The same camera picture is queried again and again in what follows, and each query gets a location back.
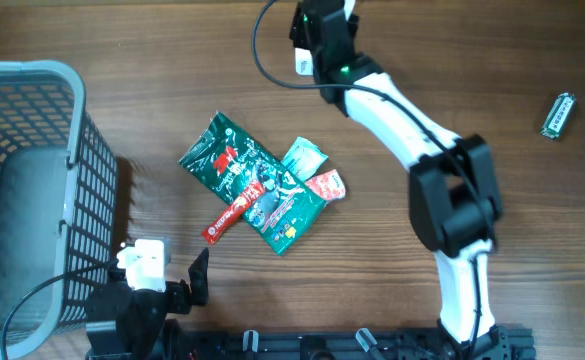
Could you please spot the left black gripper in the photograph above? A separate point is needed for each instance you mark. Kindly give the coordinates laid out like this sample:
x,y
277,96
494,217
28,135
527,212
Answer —
x,y
181,300

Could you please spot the red Nescafe stick sachet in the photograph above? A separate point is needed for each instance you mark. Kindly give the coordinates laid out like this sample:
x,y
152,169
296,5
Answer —
x,y
233,212

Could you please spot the green 3M gloves bag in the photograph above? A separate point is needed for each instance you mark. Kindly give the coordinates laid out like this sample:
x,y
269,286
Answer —
x,y
227,159

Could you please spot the teal wet wipes packet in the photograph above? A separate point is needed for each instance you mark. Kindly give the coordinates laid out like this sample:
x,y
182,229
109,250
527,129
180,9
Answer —
x,y
303,159

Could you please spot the red orange candy packet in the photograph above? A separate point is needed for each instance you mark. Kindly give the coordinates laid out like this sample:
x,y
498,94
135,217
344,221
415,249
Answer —
x,y
329,186

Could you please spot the green white small box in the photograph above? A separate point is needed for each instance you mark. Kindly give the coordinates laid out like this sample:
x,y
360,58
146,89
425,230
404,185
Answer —
x,y
555,123

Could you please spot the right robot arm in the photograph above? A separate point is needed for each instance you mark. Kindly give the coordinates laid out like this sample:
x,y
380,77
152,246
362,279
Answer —
x,y
454,199

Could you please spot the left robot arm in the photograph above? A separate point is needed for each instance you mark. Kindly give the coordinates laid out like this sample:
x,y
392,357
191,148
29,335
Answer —
x,y
123,323

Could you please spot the white barcode scanner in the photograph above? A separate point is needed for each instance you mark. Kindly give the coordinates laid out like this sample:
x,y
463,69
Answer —
x,y
303,62

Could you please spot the grey plastic basket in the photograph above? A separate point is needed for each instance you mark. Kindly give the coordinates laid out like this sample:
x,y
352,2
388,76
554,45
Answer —
x,y
58,184

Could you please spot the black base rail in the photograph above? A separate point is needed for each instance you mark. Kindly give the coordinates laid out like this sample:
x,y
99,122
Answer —
x,y
502,342

